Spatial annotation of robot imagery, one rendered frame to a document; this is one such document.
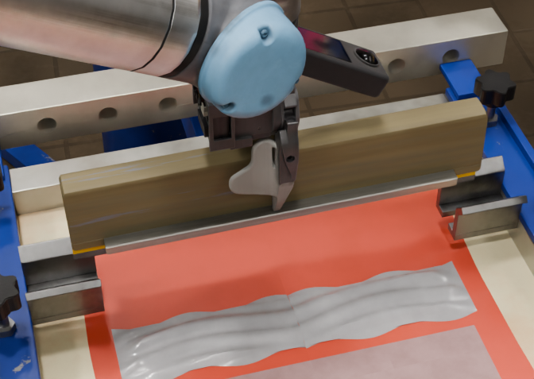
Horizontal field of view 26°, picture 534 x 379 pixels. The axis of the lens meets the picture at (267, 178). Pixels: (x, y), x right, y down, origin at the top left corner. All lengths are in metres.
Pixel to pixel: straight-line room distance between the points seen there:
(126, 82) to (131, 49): 0.60
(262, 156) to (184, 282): 0.22
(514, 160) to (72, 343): 0.51
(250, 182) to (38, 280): 0.25
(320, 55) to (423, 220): 0.33
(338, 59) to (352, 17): 2.18
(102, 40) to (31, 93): 0.62
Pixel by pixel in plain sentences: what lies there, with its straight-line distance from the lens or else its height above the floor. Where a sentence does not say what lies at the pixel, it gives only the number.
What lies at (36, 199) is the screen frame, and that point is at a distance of 1.28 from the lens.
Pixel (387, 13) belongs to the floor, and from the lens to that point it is 3.20.
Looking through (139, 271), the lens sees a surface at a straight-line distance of 1.21.
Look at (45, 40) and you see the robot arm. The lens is 0.68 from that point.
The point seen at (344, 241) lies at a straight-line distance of 1.24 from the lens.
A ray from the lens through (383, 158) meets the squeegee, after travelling 1.10.
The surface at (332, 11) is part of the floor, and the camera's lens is 3.20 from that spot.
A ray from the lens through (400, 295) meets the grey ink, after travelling 1.18.
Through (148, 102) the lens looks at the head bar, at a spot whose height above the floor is 1.02.
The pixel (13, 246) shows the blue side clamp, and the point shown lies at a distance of 1.20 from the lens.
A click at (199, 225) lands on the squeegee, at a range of 1.09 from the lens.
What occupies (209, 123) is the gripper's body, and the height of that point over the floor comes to 1.21.
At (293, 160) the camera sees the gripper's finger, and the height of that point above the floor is 1.16.
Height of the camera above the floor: 1.86
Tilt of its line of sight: 44 degrees down
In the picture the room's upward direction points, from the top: straight up
